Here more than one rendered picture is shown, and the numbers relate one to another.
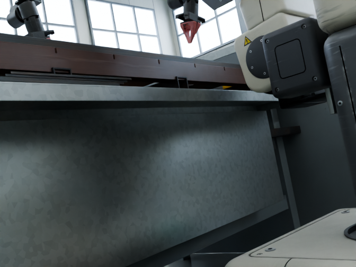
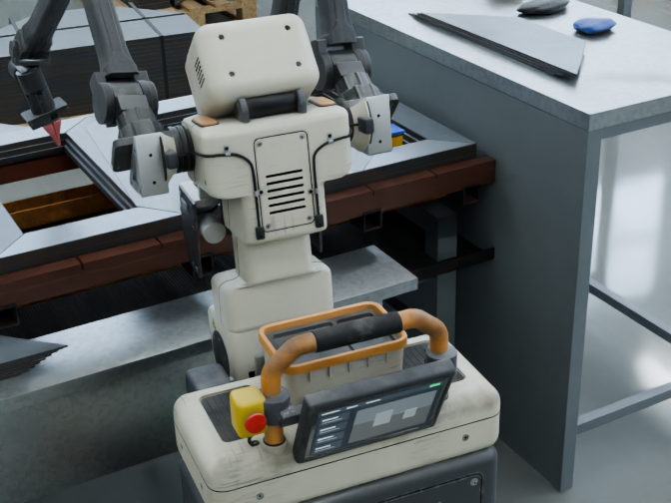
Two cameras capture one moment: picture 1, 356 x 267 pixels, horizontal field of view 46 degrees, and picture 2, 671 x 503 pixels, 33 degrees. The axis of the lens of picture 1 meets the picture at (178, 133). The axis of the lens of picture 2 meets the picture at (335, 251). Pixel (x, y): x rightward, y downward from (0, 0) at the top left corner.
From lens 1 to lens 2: 199 cm
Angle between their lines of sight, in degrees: 38
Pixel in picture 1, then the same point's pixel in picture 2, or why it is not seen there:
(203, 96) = (161, 361)
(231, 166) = not seen: hidden behind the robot
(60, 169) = not seen: outside the picture
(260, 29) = (220, 328)
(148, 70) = (139, 265)
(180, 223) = (154, 441)
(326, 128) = (520, 277)
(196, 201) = not seen: hidden behind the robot
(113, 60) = (80, 271)
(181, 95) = (120, 372)
